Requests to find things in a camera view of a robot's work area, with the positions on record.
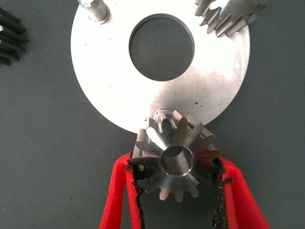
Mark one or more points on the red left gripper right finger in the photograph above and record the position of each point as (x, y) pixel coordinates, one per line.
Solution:
(238, 202)

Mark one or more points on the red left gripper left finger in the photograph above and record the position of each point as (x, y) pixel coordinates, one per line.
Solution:
(119, 202)

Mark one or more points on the small steel planetary gear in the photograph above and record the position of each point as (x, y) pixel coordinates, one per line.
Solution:
(12, 35)
(228, 16)
(171, 138)

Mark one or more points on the round metal carrier plate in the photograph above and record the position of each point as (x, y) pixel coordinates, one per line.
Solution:
(107, 71)

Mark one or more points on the dark grey table cloth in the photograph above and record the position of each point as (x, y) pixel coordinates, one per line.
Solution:
(43, 143)

